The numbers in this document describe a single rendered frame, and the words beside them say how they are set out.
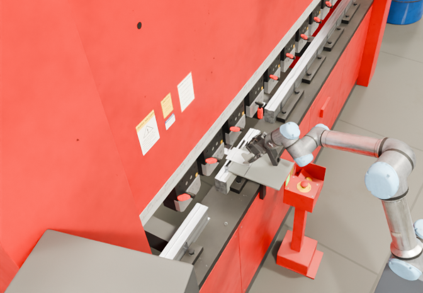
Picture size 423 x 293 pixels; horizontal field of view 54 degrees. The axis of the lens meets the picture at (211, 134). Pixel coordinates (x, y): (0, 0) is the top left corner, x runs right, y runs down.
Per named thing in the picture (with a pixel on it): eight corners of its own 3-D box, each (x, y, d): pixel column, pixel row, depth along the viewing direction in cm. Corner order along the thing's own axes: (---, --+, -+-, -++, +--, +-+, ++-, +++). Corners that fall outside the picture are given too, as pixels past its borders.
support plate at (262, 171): (279, 191, 187) (279, 189, 187) (228, 171, 198) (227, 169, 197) (294, 164, 198) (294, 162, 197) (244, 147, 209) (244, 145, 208)
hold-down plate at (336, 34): (330, 51, 284) (331, 48, 282) (323, 50, 286) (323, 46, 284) (344, 31, 302) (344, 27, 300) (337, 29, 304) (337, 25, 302)
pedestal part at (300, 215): (299, 252, 260) (306, 200, 223) (290, 249, 262) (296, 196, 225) (303, 245, 264) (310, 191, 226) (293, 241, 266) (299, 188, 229)
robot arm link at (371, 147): (425, 134, 150) (313, 117, 186) (411, 151, 144) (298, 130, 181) (428, 160, 155) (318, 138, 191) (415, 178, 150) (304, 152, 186)
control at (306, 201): (311, 213, 217) (315, 191, 204) (282, 203, 223) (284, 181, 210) (323, 185, 229) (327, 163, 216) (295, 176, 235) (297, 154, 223)
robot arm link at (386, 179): (435, 263, 166) (410, 150, 144) (419, 289, 159) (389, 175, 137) (406, 253, 175) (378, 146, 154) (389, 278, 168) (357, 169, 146)
